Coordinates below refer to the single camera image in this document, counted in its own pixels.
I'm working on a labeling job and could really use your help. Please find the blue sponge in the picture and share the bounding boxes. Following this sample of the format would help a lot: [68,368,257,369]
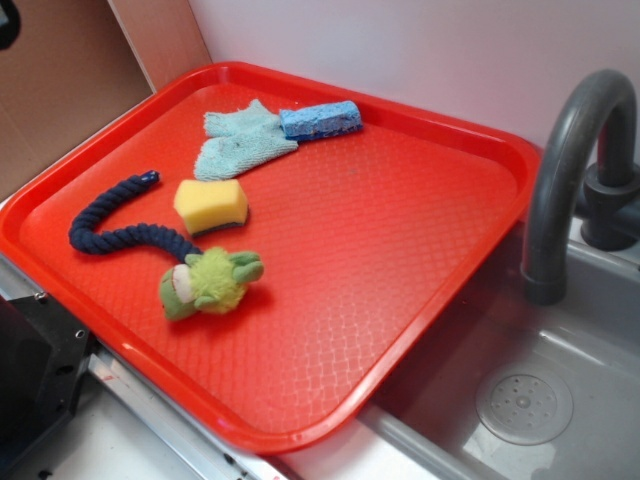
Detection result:
[279,101,363,141]

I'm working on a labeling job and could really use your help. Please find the light teal cloth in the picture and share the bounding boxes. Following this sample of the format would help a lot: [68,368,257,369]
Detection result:
[194,99,299,181]

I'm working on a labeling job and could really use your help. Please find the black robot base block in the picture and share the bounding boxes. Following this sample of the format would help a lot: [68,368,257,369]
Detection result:
[1,296,94,476]

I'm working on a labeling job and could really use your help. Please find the yellow sponge with dark base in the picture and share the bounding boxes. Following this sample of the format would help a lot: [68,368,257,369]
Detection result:
[174,179,249,236]

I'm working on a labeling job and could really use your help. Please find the red plastic tray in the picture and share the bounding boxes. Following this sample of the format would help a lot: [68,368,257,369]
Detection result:
[1,63,539,455]

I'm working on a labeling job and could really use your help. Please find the grey plastic sink basin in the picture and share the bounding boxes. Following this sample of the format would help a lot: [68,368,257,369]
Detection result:
[360,228,639,479]

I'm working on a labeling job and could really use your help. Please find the round sink drain strainer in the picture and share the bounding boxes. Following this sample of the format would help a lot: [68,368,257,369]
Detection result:
[475,368,574,446]

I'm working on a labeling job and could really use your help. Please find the grey plastic faucet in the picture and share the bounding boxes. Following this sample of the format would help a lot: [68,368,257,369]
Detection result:
[521,69,639,305]

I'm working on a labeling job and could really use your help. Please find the brown cardboard panel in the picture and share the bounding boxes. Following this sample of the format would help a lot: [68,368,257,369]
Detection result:
[1,1,210,198]

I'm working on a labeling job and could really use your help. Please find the black object at top left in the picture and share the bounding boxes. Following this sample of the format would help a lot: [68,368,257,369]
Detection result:
[0,0,21,50]

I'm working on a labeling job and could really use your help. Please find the green plush toy navy rope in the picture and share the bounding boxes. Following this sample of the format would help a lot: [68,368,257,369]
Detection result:
[68,169,265,322]

